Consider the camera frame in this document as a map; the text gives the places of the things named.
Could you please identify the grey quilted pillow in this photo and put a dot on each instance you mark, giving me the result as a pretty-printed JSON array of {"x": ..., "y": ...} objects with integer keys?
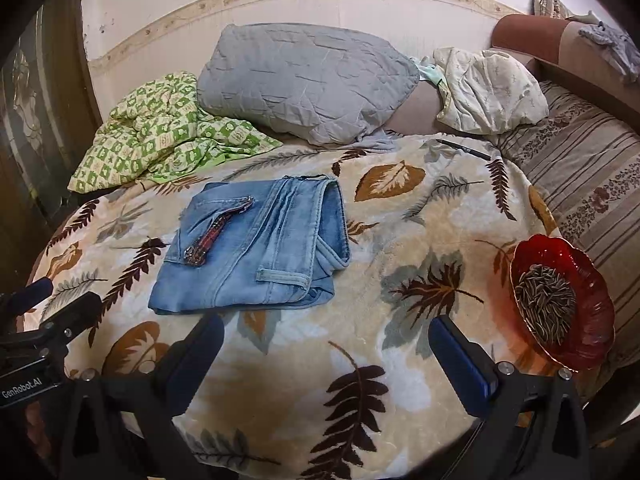
[{"x": 310, "y": 80}]

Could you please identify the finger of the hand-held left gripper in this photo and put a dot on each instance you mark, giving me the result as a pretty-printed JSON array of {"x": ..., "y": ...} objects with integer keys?
[
  {"x": 70, "y": 315},
  {"x": 30, "y": 296}
]

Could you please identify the white pillow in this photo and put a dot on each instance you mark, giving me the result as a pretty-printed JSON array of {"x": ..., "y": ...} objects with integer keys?
[{"x": 495, "y": 90}]

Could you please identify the green checkered blanket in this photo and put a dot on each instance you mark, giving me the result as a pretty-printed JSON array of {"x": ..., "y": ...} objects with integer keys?
[{"x": 150, "y": 130}]

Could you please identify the black pen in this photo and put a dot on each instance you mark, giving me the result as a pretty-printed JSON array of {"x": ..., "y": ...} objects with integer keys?
[{"x": 462, "y": 148}]

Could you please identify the striped floral cushion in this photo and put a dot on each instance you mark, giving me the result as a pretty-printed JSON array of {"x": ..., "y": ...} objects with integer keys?
[{"x": 590, "y": 170}]

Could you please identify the brown sofa armrest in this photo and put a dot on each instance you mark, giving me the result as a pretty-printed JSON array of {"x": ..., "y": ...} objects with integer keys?
[{"x": 530, "y": 35}]

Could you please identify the grey dolphin figurine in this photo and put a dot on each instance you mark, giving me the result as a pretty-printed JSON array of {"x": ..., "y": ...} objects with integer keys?
[{"x": 582, "y": 17}]

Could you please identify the leaf print blanket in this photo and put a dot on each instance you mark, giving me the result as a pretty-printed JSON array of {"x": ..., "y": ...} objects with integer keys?
[{"x": 350, "y": 310}]

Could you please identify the grey crumpled cloth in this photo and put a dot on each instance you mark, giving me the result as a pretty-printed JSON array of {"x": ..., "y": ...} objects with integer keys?
[{"x": 610, "y": 45}]

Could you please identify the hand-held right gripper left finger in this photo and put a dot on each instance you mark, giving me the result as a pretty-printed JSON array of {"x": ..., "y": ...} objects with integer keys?
[{"x": 192, "y": 360}]

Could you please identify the dark wooden door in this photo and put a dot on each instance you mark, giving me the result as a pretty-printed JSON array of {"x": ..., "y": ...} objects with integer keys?
[{"x": 35, "y": 110}]

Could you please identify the pale green cloth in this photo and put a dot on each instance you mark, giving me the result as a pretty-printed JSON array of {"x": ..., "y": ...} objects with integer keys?
[{"x": 427, "y": 72}]

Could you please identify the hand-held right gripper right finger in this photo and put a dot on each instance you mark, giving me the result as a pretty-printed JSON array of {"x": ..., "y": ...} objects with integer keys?
[{"x": 457, "y": 360}]

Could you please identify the red glass bowl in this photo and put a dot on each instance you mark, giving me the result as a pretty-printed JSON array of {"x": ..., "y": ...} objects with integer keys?
[{"x": 590, "y": 330}]

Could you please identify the blue denim pants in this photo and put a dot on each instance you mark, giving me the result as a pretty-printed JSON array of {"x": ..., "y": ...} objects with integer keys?
[{"x": 280, "y": 240}]

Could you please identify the pile of sunflower seeds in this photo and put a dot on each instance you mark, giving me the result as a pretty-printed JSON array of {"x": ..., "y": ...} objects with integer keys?
[{"x": 545, "y": 300}]

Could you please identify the small patterned cushion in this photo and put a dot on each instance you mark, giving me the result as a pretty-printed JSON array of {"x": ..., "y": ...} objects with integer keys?
[{"x": 547, "y": 5}]

